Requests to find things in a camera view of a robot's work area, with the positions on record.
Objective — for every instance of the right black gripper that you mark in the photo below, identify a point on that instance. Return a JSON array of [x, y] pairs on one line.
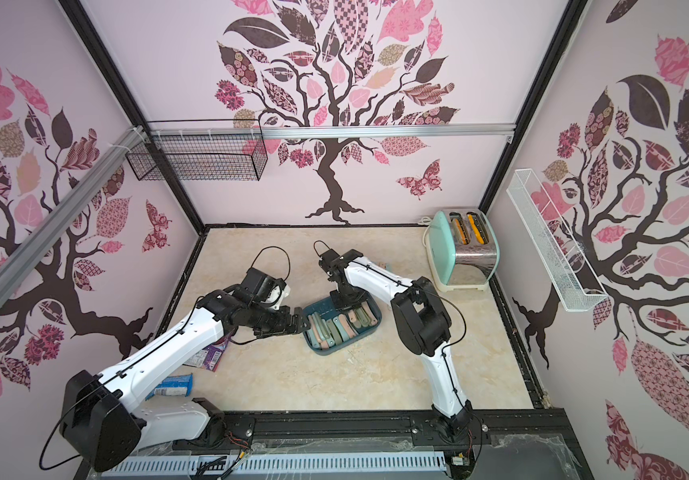
[[347, 298]]

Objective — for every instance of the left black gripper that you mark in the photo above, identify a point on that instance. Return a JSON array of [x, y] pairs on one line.
[[282, 327]]

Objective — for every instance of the teal plastic storage box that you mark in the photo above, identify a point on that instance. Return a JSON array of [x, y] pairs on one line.
[[332, 330]]

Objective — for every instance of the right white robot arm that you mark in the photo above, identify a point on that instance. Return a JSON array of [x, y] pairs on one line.
[[422, 324]]

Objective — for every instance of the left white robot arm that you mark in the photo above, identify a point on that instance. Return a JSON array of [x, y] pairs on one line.
[[104, 417]]

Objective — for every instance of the purple snack packet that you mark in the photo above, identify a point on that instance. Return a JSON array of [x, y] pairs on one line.
[[209, 357]]

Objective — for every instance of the blue snack packet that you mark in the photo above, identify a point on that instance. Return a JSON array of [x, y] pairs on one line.
[[177, 385]]

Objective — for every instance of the mint green toaster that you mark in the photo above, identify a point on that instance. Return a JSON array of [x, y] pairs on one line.
[[461, 249]]

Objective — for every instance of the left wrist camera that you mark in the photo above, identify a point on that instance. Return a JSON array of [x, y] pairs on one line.
[[264, 290]]

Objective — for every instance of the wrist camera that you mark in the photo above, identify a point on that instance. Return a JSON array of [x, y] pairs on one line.
[[332, 263], [264, 290]]

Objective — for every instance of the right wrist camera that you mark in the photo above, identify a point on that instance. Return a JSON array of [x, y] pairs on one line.
[[332, 263]]

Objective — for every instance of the black wire basket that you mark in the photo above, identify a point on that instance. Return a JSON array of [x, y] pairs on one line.
[[201, 150]]

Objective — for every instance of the white slotted cable duct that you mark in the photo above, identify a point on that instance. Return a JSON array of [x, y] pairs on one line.
[[277, 465]]

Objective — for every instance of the white wire shelf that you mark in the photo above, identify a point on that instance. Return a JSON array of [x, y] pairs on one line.
[[540, 207]]

